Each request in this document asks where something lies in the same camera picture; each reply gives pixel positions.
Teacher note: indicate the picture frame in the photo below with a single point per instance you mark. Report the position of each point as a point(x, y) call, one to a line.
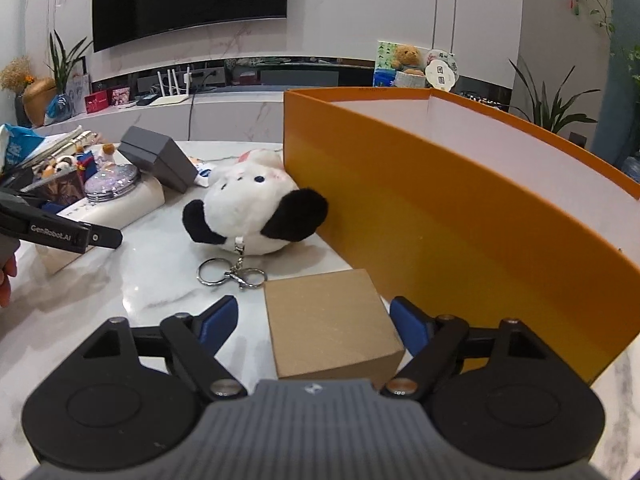
point(79, 87)

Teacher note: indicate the brown cardboard cube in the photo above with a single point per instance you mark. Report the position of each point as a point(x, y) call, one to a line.
point(325, 325)

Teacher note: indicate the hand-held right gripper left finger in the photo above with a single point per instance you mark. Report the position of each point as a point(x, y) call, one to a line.
point(220, 322)

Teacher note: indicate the potted orchid plant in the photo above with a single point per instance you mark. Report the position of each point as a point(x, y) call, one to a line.
point(545, 105)

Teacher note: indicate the round paper fan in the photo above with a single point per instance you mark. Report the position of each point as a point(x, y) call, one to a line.
point(442, 70)

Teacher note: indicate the pothos plant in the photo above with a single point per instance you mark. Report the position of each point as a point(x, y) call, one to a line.
point(634, 62)

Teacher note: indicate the black set-top device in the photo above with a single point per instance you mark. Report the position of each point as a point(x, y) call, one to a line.
point(147, 99)

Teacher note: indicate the white router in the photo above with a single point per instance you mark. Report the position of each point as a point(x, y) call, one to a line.
point(170, 97)

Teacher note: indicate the orange cardboard box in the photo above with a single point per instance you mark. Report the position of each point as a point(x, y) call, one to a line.
point(425, 210)

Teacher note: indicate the blue plastic bag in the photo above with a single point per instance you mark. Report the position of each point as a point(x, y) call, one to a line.
point(56, 110)

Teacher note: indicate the white marble TV console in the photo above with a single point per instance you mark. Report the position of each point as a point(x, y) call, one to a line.
point(235, 115)

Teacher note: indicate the red box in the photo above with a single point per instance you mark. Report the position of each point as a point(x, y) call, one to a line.
point(97, 102)

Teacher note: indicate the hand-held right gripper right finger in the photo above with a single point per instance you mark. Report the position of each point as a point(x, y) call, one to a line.
point(410, 325)

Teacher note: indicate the brown teddy bear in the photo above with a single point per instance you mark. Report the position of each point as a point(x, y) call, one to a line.
point(406, 57)

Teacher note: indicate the teddy bear on stand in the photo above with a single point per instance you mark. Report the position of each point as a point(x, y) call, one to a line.
point(382, 70)

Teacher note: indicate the black white checkered toy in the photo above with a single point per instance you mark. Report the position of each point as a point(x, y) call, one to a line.
point(482, 99)

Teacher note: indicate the wall socket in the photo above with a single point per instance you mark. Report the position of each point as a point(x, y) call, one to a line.
point(577, 140)

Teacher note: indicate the dark vase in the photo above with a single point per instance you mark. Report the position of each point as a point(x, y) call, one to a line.
point(21, 110)

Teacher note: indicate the tall leafy plant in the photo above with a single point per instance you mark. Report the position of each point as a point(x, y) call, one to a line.
point(65, 60)

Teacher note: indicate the white printed sachet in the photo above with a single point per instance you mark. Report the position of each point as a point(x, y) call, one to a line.
point(204, 172)

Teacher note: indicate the dark grey box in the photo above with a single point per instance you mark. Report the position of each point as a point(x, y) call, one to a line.
point(160, 157)

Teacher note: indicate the white black plush dog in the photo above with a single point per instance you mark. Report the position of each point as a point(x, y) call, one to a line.
point(245, 210)

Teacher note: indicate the glitter round mirror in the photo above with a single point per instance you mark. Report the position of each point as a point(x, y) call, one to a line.
point(112, 182)

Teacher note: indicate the white blue snack bag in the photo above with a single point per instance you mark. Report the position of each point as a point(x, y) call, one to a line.
point(17, 150)

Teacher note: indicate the white oblong case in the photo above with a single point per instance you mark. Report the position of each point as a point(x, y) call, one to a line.
point(135, 205)

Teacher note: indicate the dried flowers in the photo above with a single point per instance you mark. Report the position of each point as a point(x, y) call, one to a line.
point(15, 75)

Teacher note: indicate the stack of notebooks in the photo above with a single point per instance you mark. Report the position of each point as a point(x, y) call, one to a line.
point(60, 142)

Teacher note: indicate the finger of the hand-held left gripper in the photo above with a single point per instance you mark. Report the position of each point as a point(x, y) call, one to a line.
point(107, 239)
point(15, 200)

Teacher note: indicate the pink photo frame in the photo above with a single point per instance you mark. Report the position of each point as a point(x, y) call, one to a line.
point(121, 97)

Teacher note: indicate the large water jug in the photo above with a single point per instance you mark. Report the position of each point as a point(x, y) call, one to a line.
point(631, 167)

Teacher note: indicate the person's left hand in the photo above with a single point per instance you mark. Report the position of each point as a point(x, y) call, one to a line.
point(5, 282)

